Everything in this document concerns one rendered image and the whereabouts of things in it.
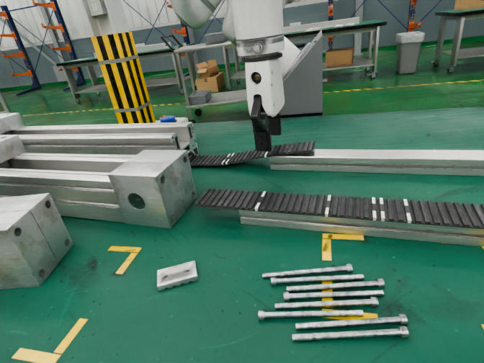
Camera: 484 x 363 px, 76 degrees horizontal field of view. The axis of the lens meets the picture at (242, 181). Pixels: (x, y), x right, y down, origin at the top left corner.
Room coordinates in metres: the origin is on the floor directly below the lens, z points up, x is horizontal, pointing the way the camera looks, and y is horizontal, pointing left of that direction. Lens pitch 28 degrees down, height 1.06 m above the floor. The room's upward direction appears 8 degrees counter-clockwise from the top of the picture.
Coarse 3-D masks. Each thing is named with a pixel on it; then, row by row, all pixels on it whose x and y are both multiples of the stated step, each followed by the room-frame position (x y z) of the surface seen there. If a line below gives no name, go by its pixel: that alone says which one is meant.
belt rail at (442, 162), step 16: (272, 160) 0.57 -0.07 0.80; (288, 160) 0.56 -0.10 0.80; (304, 160) 0.54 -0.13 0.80; (320, 160) 0.53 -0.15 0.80; (336, 160) 0.52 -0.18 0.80; (352, 160) 0.51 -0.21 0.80; (368, 160) 0.50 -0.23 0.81; (384, 160) 0.49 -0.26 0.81; (400, 160) 0.48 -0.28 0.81; (416, 160) 0.47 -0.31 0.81; (432, 160) 0.46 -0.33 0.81; (448, 160) 0.45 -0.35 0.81; (464, 160) 0.44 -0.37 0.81; (480, 160) 0.43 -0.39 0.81
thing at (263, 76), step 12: (252, 60) 0.56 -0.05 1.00; (264, 60) 0.55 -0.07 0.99; (276, 60) 0.58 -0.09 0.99; (252, 72) 0.55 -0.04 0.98; (264, 72) 0.54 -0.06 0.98; (276, 72) 0.57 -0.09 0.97; (252, 84) 0.55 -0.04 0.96; (264, 84) 0.54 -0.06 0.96; (276, 84) 0.56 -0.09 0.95; (252, 96) 0.55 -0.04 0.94; (264, 96) 0.54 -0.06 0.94; (276, 96) 0.56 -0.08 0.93; (264, 108) 0.54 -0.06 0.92; (276, 108) 0.55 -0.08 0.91
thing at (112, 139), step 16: (32, 128) 0.88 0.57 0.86; (48, 128) 0.86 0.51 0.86; (64, 128) 0.83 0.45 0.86; (80, 128) 0.81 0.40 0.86; (96, 128) 0.79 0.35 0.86; (112, 128) 0.77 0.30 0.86; (128, 128) 0.75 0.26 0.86; (144, 128) 0.73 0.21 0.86; (160, 128) 0.72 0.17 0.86; (176, 128) 0.70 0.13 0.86; (32, 144) 0.80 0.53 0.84; (48, 144) 0.78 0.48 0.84; (64, 144) 0.75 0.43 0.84; (80, 144) 0.73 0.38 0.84; (96, 144) 0.72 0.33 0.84; (112, 144) 0.70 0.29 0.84; (128, 144) 0.68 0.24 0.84; (144, 144) 0.66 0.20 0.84; (160, 144) 0.65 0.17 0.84; (176, 144) 0.64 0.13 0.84; (192, 144) 0.69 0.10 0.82
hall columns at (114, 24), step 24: (120, 0) 3.92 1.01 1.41; (96, 24) 3.82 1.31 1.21; (120, 24) 3.80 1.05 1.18; (96, 48) 3.72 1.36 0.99; (120, 48) 3.64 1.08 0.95; (120, 72) 3.66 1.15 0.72; (120, 96) 3.68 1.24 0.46; (144, 96) 3.84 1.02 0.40; (120, 120) 3.71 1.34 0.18; (144, 120) 3.70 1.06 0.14
